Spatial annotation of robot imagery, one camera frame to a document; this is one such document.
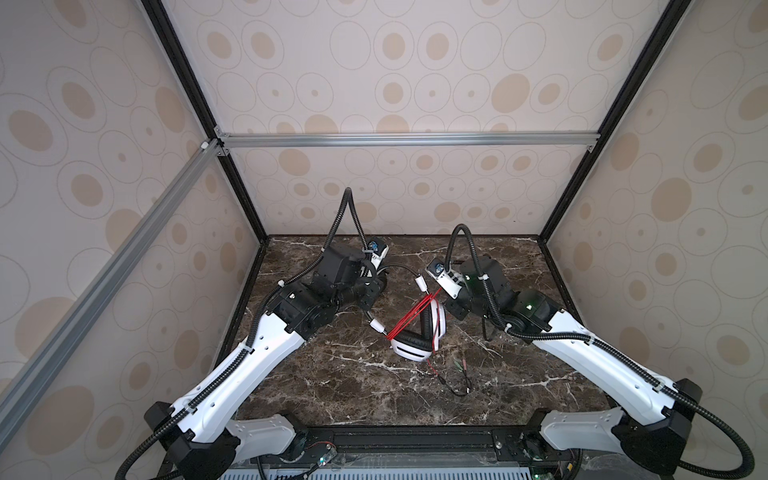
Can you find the black corner post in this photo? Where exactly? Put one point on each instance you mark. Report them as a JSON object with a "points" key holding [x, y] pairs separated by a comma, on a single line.
{"points": [[161, 23], [648, 57]]}

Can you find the left black corner post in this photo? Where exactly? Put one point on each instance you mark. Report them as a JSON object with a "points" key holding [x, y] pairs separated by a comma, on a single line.
{"points": [[161, 23]]}

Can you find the horizontal aluminium rail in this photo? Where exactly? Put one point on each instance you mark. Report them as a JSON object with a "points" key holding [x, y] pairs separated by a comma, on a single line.
{"points": [[426, 139]]}

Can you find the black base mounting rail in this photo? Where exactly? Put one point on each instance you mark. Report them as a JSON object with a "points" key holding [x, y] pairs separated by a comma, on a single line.
{"points": [[290, 445]]}

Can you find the white black headphones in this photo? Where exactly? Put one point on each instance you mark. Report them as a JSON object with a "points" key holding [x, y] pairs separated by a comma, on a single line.
{"points": [[417, 335]]}

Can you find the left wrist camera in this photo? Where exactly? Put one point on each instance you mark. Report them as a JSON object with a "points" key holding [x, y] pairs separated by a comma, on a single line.
{"points": [[376, 251]]}

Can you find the right black corner post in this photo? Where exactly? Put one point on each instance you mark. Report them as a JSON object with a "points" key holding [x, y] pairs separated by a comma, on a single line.
{"points": [[648, 57]]}

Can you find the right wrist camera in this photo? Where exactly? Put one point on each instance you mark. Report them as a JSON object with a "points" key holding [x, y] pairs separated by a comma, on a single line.
{"points": [[451, 281]]}

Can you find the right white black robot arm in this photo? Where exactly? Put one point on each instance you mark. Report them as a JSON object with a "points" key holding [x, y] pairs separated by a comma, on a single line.
{"points": [[653, 416]]}

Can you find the diagonal aluminium rail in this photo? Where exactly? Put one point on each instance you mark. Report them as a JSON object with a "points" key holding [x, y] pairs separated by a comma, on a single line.
{"points": [[41, 370]]}

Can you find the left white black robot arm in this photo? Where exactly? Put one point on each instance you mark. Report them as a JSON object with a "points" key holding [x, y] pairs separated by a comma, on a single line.
{"points": [[197, 430]]}

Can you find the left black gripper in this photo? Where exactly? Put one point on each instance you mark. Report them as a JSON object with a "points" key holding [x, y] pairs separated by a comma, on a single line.
{"points": [[374, 284]]}

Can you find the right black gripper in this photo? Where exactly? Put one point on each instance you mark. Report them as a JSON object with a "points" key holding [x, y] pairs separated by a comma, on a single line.
{"points": [[453, 309]]}

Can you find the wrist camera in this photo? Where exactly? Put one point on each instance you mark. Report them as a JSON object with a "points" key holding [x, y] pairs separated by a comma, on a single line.
{"points": [[451, 281], [376, 251]]}

